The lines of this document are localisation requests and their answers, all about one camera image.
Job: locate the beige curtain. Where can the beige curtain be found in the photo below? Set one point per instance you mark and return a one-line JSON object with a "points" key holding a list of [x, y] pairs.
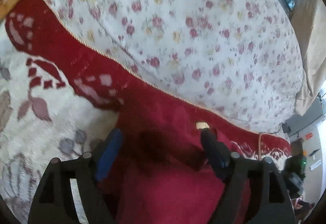
{"points": [[308, 22]]}

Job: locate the red knit garment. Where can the red knit garment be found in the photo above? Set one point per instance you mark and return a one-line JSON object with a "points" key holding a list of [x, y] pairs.
{"points": [[161, 173]]}

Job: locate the white floral plush blanket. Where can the white floral plush blanket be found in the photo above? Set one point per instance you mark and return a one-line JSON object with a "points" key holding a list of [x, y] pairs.
{"points": [[59, 99]]}

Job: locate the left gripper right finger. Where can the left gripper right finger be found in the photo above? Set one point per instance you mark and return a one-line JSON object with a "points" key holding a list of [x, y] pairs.
{"points": [[255, 191]]}

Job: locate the floral white bed sheet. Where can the floral white bed sheet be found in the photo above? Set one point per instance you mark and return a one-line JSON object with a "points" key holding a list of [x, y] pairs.
{"points": [[239, 58]]}

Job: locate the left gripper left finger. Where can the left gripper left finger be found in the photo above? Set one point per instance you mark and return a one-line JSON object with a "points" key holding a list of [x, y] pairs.
{"points": [[53, 201]]}

